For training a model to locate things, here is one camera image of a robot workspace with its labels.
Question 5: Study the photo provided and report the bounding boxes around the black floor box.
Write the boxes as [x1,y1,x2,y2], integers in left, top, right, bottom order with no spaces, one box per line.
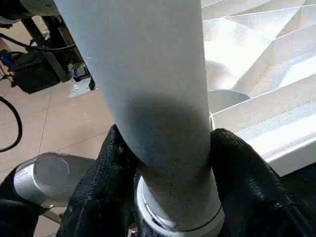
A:
[10,49,62,94]

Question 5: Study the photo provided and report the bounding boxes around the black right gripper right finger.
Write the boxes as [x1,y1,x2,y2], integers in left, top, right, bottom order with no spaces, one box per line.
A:
[208,128,316,237]

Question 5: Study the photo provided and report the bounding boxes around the white plastic table top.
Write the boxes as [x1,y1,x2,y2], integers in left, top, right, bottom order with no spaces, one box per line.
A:
[200,0,316,177]

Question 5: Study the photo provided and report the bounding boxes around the white plastic table leg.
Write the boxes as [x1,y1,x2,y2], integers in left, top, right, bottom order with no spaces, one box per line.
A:
[53,0,225,237]

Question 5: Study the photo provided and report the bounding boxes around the black metal frame strut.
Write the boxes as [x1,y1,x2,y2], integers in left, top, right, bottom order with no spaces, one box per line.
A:
[20,15,94,92]

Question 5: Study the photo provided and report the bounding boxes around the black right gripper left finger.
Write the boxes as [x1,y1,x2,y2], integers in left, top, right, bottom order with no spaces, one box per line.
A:
[55,124,140,237]

